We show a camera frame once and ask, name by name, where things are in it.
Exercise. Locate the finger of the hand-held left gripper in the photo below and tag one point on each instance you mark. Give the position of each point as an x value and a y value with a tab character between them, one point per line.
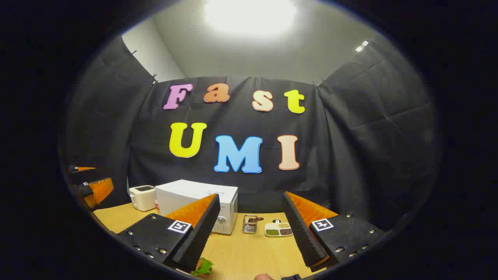
83	168
100	190

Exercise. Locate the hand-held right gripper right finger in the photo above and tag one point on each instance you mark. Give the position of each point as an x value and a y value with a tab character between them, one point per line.
301	233

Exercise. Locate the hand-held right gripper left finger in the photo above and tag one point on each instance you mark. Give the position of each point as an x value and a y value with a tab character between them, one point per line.
202	233

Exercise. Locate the lettuce toast sandwich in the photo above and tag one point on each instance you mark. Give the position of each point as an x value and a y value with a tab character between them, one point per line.
204	267

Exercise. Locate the white microwave oven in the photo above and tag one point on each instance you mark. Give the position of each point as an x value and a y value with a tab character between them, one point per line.
186	194

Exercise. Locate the white divided dish with beans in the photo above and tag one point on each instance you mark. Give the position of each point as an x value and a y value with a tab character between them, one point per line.
278	230

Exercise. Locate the white toaster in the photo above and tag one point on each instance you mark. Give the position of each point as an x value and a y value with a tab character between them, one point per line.
142	198

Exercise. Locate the white plate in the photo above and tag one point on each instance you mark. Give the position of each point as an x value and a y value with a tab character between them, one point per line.
183	271

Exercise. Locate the brown wooden spoon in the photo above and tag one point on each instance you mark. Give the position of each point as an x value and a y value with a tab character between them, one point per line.
257	219

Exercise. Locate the small ceiling light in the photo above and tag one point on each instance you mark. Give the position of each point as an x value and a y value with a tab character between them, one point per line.
362	46

